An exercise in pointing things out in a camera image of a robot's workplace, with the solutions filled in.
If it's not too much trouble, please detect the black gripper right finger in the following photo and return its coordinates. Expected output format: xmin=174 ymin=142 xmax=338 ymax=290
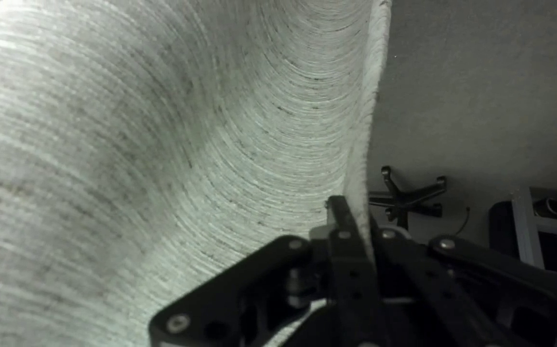
xmin=368 ymin=217 xmax=557 ymax=347

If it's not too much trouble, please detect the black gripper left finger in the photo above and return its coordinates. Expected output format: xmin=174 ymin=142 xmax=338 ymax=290
xmin=149 ymin=194 xmax=390 ymax=347

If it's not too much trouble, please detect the grey woven curtain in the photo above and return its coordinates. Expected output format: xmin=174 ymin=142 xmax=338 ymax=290
xmin=0 ymin=0 xmax=395 ymax=347

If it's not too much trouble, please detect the metal storage rack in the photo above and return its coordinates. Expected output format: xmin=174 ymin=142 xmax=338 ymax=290
xmin=488 ymin=186 xmax=557 ymax=275

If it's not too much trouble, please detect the black office chair base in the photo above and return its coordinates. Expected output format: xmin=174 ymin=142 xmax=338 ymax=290
xmin=368 ymin=163 xmax=451 ymax=227

